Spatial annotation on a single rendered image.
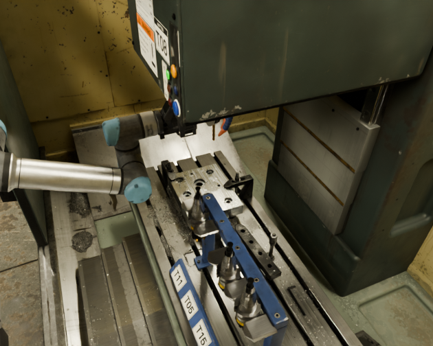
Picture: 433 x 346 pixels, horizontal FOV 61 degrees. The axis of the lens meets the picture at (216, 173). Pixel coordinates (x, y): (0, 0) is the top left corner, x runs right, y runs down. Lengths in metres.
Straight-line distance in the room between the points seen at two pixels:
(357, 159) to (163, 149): 1.22
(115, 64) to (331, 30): 1.47
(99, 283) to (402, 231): 1.22
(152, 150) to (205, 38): 1.53
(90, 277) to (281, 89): 1.17
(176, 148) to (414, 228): 1.30
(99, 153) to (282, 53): 1.56
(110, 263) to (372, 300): 1.14
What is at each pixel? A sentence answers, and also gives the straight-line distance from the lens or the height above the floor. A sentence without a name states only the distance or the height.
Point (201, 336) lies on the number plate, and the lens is 1.23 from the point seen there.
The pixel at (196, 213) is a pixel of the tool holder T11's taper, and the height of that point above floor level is 1.24.
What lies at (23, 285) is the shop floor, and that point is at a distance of 2.70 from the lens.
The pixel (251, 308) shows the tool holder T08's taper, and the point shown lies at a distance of 0.92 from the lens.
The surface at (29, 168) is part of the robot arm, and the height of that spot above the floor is 1.47.
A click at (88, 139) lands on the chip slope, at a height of 0.83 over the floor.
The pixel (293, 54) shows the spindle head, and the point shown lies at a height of 1.74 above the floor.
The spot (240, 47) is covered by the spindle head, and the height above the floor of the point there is 1.77.
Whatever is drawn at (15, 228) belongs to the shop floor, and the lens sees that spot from 3.07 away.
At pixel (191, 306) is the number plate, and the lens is 1.27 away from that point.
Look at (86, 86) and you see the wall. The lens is 2.15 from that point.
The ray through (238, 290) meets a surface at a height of 1.22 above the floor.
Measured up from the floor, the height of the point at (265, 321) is 1.22.
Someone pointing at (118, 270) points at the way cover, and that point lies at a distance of 1.65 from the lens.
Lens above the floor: 2.03
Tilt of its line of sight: 40 degrees down
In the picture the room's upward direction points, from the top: 1 degrees clockwise
